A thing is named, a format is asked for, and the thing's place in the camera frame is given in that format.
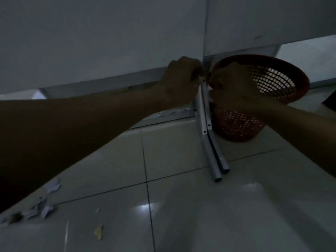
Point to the person's right hand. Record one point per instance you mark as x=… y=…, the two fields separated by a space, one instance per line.
x=233 y=89

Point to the person's left hand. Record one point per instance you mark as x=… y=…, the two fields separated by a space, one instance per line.
x=175 y=81

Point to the person's right fingers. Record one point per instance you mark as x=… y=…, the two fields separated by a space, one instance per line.
x=215 y=80

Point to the person's left fingers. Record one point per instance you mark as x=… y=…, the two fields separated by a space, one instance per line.
x=196 y=72

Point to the person's left forearm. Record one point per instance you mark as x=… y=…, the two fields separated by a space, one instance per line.
x=78 y=128

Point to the person's right forearm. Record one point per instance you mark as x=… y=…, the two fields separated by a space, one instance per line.
x=301 y=128

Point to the grey metal crossbar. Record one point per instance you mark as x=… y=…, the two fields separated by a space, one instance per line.
x=170 y=116

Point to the red plastic mesh basket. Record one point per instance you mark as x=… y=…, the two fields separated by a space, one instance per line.
x=278 y=81

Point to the grey metal table leg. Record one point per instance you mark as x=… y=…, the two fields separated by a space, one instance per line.
x=207 y=154
x=217 y=152

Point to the white partition panel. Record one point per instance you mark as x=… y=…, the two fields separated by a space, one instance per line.
x=267 y=20
x=99 y=36

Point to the white paper scrap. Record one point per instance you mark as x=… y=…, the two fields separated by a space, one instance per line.
x=52 y=185

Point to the yellow paper scrap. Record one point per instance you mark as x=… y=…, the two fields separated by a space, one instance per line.
x=99 y=232

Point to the pile of white paper scraps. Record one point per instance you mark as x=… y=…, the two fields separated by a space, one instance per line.
x=34 y=211

